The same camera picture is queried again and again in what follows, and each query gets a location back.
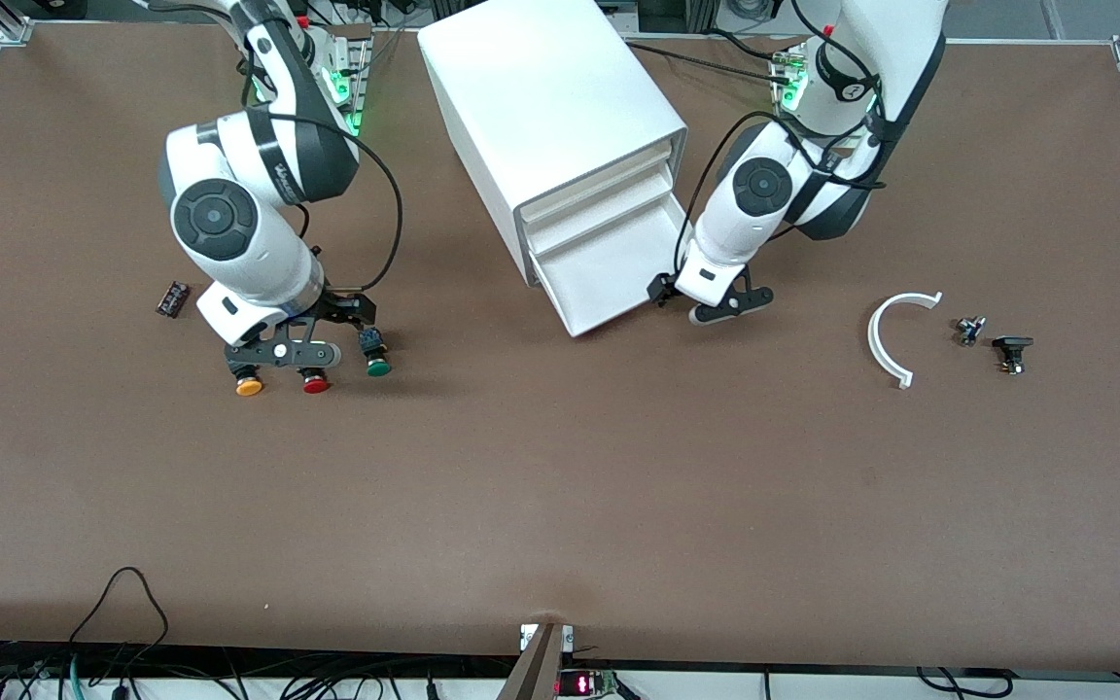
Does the thin black looped cable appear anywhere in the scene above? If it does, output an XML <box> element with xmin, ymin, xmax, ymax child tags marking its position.
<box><xmin>69</xmin><ymin>567</ymin><xmax>170</xmax><ymax>674</ymax></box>

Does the black cable on table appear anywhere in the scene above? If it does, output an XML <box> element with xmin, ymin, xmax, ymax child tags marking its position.
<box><xmin>623</xmin><ymin>41</ymin><xmax>794</xmax><ymax>83</ymax></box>

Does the circuit board with red light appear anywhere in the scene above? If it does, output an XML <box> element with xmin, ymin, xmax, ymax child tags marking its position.
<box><xmin>556</xmin><ymin>669</ymin><xmax>621</xmax><ymax>700</ymax></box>

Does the white drawer cabinet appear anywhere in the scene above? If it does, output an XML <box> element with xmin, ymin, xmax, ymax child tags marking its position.
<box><xmin>417</xmin><ymin>0</ymin><xmax>689</xmax><ymax>288</ymax></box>

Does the green push button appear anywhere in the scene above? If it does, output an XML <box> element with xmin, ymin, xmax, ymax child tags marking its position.
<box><xmin>359</xmin><ymin>328</ymin><xmax>394</xmax><ymax>378</ymax></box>

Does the white lowest cabinet drawer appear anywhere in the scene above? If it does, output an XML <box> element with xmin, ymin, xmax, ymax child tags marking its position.
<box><xmin>529</xmin><ymin>194</ymin><xmax>695</xmax><ymax>339</ymax></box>

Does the white curved plastic arc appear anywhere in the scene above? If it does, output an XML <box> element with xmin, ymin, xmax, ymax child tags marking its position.
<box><xmin>867</xmin><ymin>292</ymin><xmax>944</xmax><ymax>390</ymax></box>

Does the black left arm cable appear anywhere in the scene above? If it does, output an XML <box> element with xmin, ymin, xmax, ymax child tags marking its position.
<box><xmin>681</xmin><ymin>0</ymin><xmax>890</xmax><ymax>275</ymax></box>

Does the white highest cabinet drawer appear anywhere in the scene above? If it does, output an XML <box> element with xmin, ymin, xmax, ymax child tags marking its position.
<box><xmin>519</xmin><ymin>139</ymin><xmax>671</xmax><ymax>224</ymax></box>

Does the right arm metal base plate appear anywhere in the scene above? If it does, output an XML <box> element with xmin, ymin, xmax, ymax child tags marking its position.
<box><xmin>327</xmin><ymin>24</ymin><xmax>372</xmax><ymax>137</ymax></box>

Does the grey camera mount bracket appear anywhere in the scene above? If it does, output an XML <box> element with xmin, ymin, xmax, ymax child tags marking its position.
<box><xmin>497</xmin><ymin>622</ymin><xmax>576</xmax><ymax>700</ymax></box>

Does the small black switch part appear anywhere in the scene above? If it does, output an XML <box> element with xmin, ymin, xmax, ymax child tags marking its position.
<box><xmin>993</xmin><ymin>335</ymin><xmax>1035</xmax><ymax>376</ymax></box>

